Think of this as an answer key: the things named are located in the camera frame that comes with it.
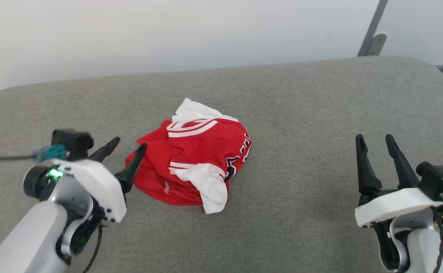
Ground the grey slanted metal bar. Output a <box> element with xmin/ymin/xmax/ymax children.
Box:
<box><xmin>357</xmin><ymin>0</ymin><xmax>388</xmax><ymax>57</ymax></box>

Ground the red and white jersey garment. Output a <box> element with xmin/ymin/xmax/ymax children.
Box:
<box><xmin>125</xmin><ymin>98</ymin><xmax>252</xmax><ymax>215</ymax></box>

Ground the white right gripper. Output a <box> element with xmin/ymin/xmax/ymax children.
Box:
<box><xmin>354</xmin><ymin>134</ymin><xmax>443</xmax><ymax>229</ymax></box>

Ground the left camera cable teal plug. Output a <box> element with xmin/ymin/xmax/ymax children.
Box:
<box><xmin>0</xmin><ymin>144</ymin><xmax>69</xmax><ymax>163</ymax></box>

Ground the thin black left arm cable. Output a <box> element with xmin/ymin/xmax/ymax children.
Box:
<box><xmin>82</xmin><ymin>224</ymin><xmax>104</xmax><ymax>273</ymax></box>

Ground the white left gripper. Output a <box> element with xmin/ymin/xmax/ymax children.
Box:
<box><xmin>50</xmin><ymin>136</ymin><xmax>148</xmax><ymax>223</ymax></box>

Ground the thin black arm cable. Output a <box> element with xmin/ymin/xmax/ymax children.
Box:
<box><xmin>429</xmin><ymin>207</ymin><xmax>443</xmax><ymax>273</ymax></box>
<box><xmin>82</xmin><ymin>224</ymin><xmax>104</xmax><ymax>273</ymax></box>

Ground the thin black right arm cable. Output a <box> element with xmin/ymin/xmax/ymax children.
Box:
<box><xmin>429</xmin><ymin>207</ymin><xmax>443</xmax><ymax>273</ymax></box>

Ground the grey metal bracket plate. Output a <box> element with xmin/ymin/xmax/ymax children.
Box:
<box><xmin>366</xmin><ymin>33</ymin><xmax>388</xmax><ymax>56</ymax></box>

